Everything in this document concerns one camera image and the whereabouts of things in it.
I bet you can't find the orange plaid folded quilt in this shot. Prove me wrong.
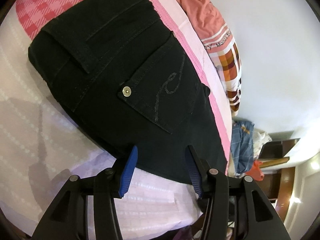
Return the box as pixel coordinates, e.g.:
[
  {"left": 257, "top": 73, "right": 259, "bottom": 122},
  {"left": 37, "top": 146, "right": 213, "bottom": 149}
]
[{"left": 176, "top": 0, "right": 242, "bottom": 116}]

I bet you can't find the pink patterned bedsheet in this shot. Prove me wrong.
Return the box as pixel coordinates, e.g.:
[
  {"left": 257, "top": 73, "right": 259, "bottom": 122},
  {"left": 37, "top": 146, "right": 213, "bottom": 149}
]
[{"left": 1, "top": 0, "right": 238, "bottom": 239}]

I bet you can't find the black jeans pant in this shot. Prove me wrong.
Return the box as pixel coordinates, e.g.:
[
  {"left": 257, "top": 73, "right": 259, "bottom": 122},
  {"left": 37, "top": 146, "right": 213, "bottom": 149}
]
[{"left": 28, "top": 0, "right": 227, "bottom": 183}]

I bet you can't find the orange red cloth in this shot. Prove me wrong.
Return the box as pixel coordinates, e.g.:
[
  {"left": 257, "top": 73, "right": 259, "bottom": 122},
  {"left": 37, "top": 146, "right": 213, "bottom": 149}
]
[{"left": 246, "top": 159, "right": 265, "bottom": 181}]

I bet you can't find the brown wooden furniture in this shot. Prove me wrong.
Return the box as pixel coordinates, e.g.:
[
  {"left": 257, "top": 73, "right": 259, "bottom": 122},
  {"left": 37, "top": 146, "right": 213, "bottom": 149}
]
[{"left": 258, "top": 139, "right": 299, "bottom": 221}]

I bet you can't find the white cloth pile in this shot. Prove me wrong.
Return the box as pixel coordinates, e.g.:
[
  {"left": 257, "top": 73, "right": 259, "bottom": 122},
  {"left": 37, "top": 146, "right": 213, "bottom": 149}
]
[{"left": 253, "top": 128, "right": 272, "bottom": 159}]

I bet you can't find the blue checked cloth pile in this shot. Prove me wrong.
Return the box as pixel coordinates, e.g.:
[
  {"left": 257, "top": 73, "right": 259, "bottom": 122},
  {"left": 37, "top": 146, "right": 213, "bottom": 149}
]
[{"left": 230, "top": 120, "right": 254, "bottom": 174}]

